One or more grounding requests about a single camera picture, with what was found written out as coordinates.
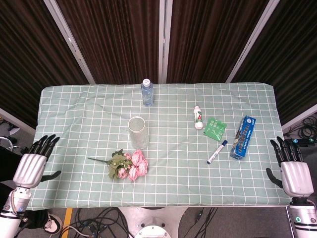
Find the pink artificial flower bouquet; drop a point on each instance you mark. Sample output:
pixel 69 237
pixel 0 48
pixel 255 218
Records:
pixel 128 164

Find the green checkered tablecloth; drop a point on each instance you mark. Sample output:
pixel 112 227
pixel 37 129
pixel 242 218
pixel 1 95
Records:
pixel 173 173

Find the blue rectangular carton box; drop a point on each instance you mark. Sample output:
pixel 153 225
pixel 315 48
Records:
pixel 243 137

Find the clear plastic water bottle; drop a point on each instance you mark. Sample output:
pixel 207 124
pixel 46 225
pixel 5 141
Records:
pixel 147 93

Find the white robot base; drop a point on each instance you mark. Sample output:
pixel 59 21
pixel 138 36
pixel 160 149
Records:
pixel 154 223

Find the clear glass vase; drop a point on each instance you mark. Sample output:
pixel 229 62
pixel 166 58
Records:
pixel 138 132

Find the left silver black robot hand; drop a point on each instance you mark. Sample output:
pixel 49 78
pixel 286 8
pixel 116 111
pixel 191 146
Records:
pixel 30 167

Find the blue white marker pen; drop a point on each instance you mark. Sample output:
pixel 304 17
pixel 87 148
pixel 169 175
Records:
pixel 218 151

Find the black white sneaker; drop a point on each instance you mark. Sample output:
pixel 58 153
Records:
pixel 50 222

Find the black electronic device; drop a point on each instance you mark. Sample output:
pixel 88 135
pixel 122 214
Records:
pixel 305 142

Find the green snack packet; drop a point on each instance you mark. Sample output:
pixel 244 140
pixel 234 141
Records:
pixel 215 129

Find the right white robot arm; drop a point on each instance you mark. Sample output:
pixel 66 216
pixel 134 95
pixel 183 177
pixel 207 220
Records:
pixel 303 217

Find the metal stool frame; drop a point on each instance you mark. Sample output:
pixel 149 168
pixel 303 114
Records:
pixel 7 142

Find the small white drink bottle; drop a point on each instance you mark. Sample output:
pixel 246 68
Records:
pixel 198 117

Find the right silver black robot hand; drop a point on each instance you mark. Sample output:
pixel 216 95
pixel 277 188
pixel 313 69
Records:
pixel 296 176

